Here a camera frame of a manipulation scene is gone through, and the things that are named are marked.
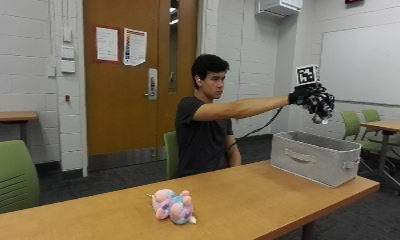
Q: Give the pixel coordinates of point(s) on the white wall switch box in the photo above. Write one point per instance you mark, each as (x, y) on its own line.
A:
(67, 66)
(67, 52)

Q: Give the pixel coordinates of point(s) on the grey fabric storage bin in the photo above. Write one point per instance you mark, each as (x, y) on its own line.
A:
(315, 156)

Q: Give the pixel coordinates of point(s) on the green chair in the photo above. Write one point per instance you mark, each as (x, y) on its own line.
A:
(377, 125)
(9, 176)
(171, 154)
(356, 131)

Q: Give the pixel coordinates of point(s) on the colourful paper notice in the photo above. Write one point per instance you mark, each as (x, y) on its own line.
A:
(135, 46)

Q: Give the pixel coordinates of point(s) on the white paper notice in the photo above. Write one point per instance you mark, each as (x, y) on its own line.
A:
(107, 44)

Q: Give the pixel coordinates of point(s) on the red exit sign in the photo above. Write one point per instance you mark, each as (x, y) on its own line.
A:
(353, 1)

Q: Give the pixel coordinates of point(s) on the red wall button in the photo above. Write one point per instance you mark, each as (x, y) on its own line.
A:
(67, 98)

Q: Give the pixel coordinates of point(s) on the white marker cube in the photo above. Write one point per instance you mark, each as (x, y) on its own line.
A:
(307, 74)

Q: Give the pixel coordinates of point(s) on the wooden side table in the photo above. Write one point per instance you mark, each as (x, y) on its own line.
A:
(387, 133)
(11, 117)

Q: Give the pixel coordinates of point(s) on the the person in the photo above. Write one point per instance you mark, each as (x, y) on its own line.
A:
(207, 120)

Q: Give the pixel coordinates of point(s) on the wooden door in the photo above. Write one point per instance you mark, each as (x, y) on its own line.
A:
(138, 80)

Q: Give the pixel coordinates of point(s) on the white whiteboard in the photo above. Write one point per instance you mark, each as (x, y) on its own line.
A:
(368, 65)

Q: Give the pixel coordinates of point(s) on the pink plush toy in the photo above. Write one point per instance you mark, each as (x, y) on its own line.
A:
(174, 206)

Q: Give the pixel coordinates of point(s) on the white wall unit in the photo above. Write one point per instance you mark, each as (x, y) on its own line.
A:
(277, 7)

